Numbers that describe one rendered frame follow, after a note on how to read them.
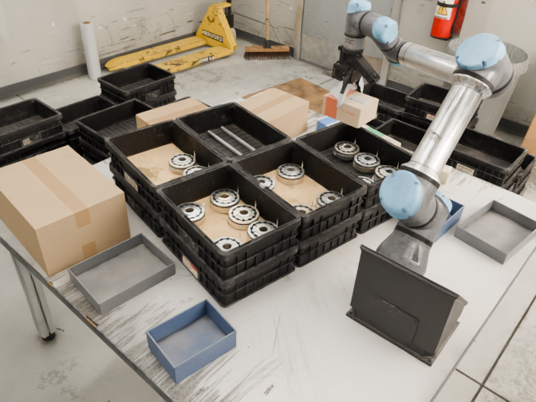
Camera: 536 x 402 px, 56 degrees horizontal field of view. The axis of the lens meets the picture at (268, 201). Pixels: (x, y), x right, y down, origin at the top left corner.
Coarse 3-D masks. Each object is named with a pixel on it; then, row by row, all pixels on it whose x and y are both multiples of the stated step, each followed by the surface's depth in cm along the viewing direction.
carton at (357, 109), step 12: (324, 96) 184; (348, 96) 184; (360, 96) 185; (324, 108) 187; (336, 108) 183; (348, 108) 179; (360, 108) 176; (372, 108) 183; (348, 120) 182; (360, 120) 179
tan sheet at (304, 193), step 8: (272, 176) 192; (304, 176) 193; (280, 184) 188; (304, 184) 188; (312, 184) 188; (280, 192) 183; (288, 192) 184; (296, 192) 184; (304, 192) 184; (312, 192) 184; (320, 192) 185; (288, 200) 180; (296, 200) 180; (304, 200) 180; (312, 200) 180
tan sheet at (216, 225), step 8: (200, 200) 177; (208, 200) 178; (240, 200) 178; (208, 208) 174; (208, 216) 170; (216, 216) 171; (224, 216) 171; (208, 224) 167; (216, 224) 167; (224, 224) 167; (208, 232) 164; (216, 232) 164; (224, 232) 164; (232, 232) 164; (240, 232) 164; (240, 240) 161
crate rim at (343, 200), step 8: (280, 144) 192; (296, 144) 193; (256, 152) 186; (264, 152) 187; (312, 152) 188; (240, 160) 181; (240, 168) 177; (336, 168) 180; (352, 176) 176; (360, 184) 172; (272, 192) 166; (352, 192) 168; (360, 192) 169; (280, 200) 163; (336, 200) 164; (344, 200) 165; (352, 200) 168; (320, 208) 160; (328, 208) 161; (336, 208) 164; (304, 216) 156; (312, 216) 158
